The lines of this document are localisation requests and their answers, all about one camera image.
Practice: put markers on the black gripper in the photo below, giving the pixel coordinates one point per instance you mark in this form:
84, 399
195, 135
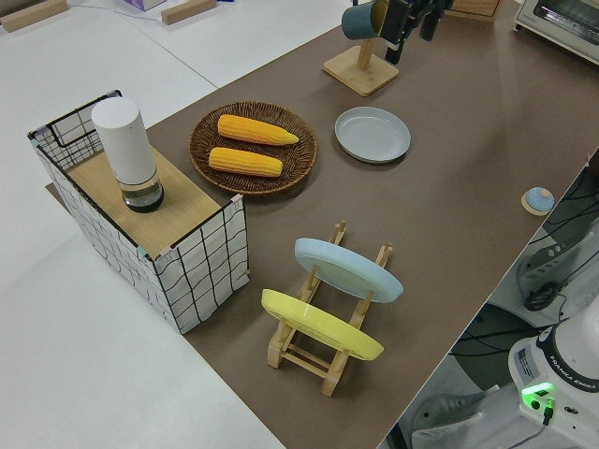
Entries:
428, 5

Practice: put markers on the yellow corn cob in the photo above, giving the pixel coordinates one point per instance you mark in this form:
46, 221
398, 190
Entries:
255, 129
243, 162

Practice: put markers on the gray round plate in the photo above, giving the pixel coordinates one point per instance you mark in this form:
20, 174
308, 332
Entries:
372, 135

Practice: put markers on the white toaster oven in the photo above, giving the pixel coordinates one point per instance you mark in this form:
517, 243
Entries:
561, 23

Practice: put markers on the wooden drawer cabinet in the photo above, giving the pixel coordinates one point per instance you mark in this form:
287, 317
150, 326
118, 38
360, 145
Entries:
472, 7

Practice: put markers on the gray power strip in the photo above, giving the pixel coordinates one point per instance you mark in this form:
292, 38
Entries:
547, 262

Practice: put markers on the purple tissue box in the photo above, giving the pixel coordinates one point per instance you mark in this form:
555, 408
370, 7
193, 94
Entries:
142, 4

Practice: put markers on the wooden dish rack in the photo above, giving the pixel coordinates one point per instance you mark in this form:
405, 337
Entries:
299, 360

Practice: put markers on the blue bell wooden base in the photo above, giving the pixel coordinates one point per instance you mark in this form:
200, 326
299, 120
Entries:
539, 200

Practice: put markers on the brown wicker basket tray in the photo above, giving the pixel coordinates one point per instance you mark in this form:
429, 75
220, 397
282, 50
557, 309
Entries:
299, 163

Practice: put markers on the yellow plate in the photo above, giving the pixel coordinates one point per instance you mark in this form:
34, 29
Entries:
318, 325

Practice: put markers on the light blue plate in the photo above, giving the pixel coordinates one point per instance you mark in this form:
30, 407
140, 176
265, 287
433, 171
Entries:
346, 271

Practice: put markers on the wooden mug tree stand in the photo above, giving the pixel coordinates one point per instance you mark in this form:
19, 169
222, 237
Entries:
360, 72

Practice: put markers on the teal mug yellow inside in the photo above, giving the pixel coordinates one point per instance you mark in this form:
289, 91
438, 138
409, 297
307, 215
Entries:
358, 21

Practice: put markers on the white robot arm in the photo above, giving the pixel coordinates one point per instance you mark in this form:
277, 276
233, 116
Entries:
561, 369

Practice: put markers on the white cylinder bottle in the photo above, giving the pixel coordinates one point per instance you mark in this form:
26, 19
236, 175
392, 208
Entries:
124, 145

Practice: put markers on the black plug adapter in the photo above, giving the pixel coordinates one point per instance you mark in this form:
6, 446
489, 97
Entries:
540, 298

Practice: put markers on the light wooden block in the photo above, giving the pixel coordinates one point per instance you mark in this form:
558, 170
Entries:
21, 19
187, 11

